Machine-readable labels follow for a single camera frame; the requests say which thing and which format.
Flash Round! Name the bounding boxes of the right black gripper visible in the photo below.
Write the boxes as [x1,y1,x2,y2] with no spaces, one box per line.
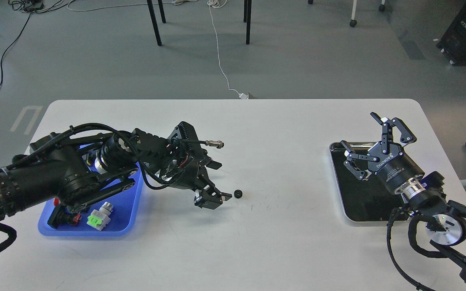
[340,112,425,195]

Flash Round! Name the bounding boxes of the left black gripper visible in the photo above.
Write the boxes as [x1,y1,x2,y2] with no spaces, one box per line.
[157,156,232,209]

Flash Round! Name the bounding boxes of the small black gear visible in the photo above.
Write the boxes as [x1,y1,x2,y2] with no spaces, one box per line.
[233,189,244,199]

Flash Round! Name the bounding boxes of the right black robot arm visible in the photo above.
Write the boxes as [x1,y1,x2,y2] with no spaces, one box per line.
[341,112,466,291]

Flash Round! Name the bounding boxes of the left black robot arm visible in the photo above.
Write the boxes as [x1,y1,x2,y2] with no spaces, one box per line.
[0,121,232,253]

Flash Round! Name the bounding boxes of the silver metal tray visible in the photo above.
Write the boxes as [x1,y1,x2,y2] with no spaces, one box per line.
[329,142,403,224]

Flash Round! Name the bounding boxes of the blue plastic tray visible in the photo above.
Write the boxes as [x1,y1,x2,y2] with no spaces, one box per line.
[38,136,144,237]

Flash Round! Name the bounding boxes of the green white push button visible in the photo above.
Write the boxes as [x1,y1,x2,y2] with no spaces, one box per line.
[86,201,114,231]

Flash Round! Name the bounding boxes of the white caster leg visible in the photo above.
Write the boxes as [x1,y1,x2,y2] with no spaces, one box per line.
[349,0,386,27]

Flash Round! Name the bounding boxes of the red black push button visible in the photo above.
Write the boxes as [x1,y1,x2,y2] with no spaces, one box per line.
[47,204,81,229]

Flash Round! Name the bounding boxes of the black table leg right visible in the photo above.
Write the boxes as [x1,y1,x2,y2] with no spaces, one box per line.
[244,0,252,45]

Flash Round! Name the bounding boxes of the black table leg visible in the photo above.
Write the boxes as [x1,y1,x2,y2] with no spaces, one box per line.
[147,0,166,46]
[244,0,252,45]

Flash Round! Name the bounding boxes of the black table leg left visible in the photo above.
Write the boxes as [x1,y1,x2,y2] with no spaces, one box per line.
[147,0,166,46]

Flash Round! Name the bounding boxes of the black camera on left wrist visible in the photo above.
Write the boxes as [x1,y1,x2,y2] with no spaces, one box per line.
[168,121,224,162]

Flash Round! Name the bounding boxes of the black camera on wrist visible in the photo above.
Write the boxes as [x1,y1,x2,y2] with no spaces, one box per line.
[422,171,445,193]
[168,121,224,162]

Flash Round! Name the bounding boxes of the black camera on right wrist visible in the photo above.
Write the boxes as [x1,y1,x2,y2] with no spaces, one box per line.
[422,171,445,193]

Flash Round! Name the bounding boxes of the white floor cable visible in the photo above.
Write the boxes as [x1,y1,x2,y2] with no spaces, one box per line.
[172,0,249,99]

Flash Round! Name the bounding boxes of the black floor cable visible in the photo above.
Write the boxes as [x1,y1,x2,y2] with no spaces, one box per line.
[0,0,68,145]

